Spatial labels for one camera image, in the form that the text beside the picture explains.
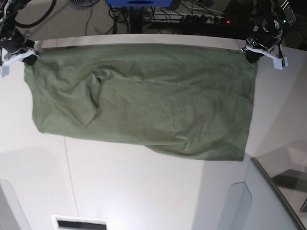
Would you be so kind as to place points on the black table leg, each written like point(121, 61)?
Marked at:
point(136, 15)

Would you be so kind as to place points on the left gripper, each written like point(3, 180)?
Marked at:
point(262, 42)

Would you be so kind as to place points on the blue box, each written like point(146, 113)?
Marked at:
point(139, 3)

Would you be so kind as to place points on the black power strip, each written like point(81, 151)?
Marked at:
point(195, 18)

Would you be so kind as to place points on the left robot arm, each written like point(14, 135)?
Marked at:
point(276, 13)

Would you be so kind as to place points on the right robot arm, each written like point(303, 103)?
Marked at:
point(8, 24)

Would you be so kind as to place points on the white label plate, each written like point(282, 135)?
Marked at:
point(78, 223)

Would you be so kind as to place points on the green t-shirt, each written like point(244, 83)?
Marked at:
point(184, 101)

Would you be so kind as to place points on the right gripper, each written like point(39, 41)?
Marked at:
point(17, 50)

